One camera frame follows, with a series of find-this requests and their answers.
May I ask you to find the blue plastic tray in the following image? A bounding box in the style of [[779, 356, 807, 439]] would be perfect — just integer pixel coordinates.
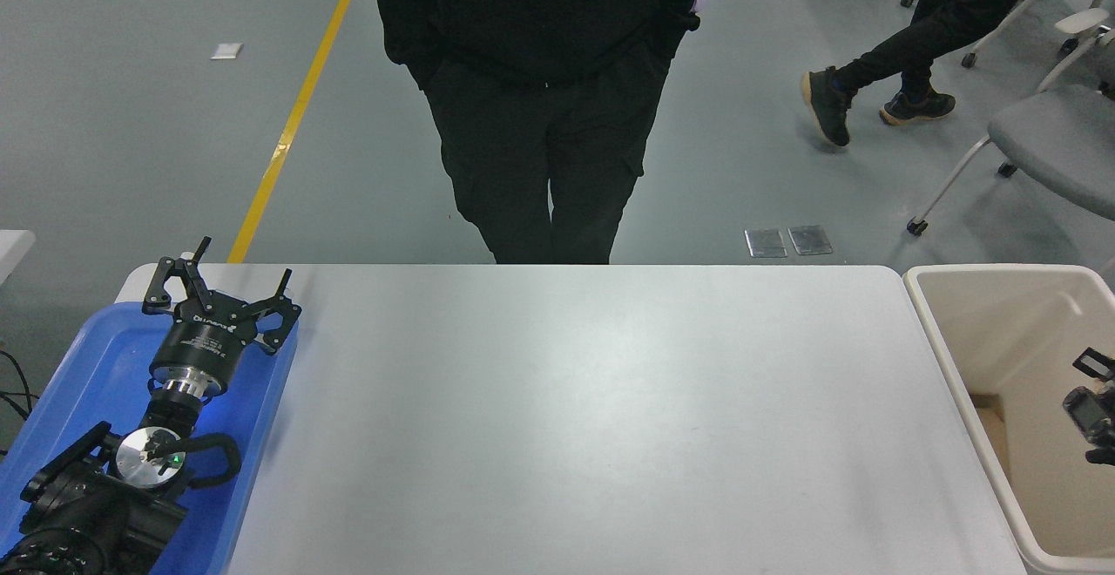
[[0, 301, 300, 575]]

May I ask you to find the person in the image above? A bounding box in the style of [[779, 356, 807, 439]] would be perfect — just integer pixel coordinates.
[[359, 0, 717, 265], [801, 0, 1051, 148]]

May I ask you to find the black cable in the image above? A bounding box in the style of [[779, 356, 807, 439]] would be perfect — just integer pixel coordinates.
[[0, 350, 36, 457]]

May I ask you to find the large pale plastic bin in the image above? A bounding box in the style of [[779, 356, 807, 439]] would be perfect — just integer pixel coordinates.
[[903, 264, 1115, 575]]

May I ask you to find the metal floor plate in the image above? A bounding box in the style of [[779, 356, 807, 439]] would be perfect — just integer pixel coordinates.
[[787, 226, 834, 256], [745, 228, 788, 259]]

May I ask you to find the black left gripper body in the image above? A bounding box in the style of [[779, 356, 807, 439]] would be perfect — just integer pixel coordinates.
[[149, 291, 262, 383]]

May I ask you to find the white side table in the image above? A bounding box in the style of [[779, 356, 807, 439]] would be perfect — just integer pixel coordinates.
[[0, 229, 37, 285]]

